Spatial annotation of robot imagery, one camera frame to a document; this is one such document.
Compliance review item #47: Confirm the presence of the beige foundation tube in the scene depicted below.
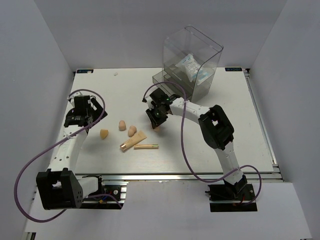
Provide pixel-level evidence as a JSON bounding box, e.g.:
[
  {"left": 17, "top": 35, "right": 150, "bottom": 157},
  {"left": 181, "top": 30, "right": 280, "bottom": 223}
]
[{"left": 120, "top": 130, "right": 147, "bottom": 152}]

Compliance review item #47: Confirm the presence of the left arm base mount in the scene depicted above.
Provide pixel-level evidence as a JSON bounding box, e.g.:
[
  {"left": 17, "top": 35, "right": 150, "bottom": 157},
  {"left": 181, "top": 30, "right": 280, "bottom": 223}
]
[{"left": 80, "top": 180, "right": 128, "bottom": 210}]

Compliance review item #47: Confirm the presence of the cotton pad pack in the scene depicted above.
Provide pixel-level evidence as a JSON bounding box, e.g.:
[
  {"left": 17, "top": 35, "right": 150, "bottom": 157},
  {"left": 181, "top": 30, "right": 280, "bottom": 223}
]
[
  {"left": 196, "top": 71, "right": 213, "bottom": 86},
  {"left": 175, "top": 53, "right": 201, "bottom": 82}
]

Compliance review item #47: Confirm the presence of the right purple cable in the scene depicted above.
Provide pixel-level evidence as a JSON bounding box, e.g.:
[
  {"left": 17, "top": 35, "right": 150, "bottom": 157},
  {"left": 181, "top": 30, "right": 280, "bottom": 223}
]
[{"left": 142, "top": 81, "right": 262, "bottom": 206}]

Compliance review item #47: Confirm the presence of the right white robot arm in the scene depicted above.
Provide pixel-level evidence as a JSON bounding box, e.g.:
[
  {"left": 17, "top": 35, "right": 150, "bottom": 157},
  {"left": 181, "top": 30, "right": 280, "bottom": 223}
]
[{"left": 142, "top": 88, "right": 247, "bottom": 200}]

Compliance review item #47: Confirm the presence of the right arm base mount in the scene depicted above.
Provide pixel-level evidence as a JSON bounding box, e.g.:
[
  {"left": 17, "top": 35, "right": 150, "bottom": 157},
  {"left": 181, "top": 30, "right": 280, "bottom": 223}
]
[{"left": 205, "top": 184, "right": 258, "bottom": 213}]

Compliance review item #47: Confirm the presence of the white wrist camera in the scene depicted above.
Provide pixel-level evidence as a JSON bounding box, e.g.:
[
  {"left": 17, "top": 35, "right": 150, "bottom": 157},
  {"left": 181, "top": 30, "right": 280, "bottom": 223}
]
[
  {"left": 142, "top": 95, "right": 154, "bottom": 110},
  {"left": 67, "top": 91, "right": 83, "bottom": 102}
]

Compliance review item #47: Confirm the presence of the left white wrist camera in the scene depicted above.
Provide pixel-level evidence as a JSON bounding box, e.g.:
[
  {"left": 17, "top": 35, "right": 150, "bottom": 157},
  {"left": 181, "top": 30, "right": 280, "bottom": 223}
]
[{"left": 67, "top": 91, "right": 83, "bottom": 102}]

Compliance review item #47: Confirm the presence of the gold slim concealer stick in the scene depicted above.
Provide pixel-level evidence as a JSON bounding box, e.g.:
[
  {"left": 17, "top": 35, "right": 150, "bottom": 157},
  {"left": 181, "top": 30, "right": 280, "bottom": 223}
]
[{"left": 133, "top": 144, "right": 159, "bottom": 150}]

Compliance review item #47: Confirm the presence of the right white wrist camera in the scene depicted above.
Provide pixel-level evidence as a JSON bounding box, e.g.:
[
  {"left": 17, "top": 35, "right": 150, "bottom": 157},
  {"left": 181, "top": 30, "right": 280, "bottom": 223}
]
[{"left": 142, "top": 95, "right": 154, "bottom": 110}]

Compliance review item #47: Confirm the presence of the aluminium table front rail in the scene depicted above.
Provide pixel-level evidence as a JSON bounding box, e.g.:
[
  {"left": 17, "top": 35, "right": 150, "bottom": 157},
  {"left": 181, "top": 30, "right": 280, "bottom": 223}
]
[{"left": 102, "top": 172, "right": 283, "bottom": 182}]

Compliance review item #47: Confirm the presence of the beige makeup sponge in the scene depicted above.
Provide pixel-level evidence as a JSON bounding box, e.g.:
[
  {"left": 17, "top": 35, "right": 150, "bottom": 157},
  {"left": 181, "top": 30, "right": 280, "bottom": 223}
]
[
  {"left": 128, "top": 125, "right": 137, "bottom": 138},
  {"left": 153, "top": 126, "right": 160, "bottom": 132},
  {"left": 118, "top": 120, "right": 127, "bottom": 131},
  {"left": 99, "top": 129, "right": 109, "bottom": 140}
]

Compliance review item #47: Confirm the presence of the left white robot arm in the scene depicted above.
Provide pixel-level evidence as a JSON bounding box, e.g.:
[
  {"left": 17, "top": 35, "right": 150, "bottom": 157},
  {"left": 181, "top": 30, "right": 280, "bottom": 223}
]
[{"left": 36, "top": 95, "right": 107, "bottom": 210}]

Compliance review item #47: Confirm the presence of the clear acrylic organizer box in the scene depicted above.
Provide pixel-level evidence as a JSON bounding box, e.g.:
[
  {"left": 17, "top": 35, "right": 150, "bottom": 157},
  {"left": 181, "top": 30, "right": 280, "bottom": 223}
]
[{"left": 152, "top": 25, "right": 224, "bottom": 103}]

